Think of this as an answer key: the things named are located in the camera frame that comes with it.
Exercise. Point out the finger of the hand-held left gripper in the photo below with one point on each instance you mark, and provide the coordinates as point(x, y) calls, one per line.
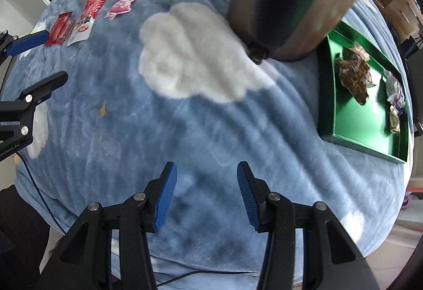
point(29, 42)
point(43, 88)

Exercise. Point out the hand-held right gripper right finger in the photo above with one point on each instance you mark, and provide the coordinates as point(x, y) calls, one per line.
point(248, 197)

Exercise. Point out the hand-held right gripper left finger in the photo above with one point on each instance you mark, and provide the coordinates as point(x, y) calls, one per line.
point(165, 197)

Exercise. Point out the thin red snack stick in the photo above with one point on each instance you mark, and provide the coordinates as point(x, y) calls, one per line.
point(68, 31)

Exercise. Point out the red and white snack packet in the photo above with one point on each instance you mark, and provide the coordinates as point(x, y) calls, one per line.
point(87, 16)

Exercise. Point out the green box tray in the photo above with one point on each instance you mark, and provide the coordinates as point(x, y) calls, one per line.
point(357, 125)

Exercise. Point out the brown patterned snack packet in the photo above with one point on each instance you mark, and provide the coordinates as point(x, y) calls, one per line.
point(355, 78)

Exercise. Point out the gold candy wrapper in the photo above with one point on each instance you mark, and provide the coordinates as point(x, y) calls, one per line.
point(395, 120)

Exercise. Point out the blue and white snack packet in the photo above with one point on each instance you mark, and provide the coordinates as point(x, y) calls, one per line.
point(395, 88)

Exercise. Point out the small pink candy packet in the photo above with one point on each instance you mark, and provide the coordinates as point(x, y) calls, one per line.
point(358, 51)

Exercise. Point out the person's dark trousers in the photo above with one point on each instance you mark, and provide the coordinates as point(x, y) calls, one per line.
point(19, 227)

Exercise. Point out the purple stool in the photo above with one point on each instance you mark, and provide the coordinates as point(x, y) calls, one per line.
point(407, 202)

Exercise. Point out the wooden dresser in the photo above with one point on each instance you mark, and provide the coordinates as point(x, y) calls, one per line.
point(396, 2)

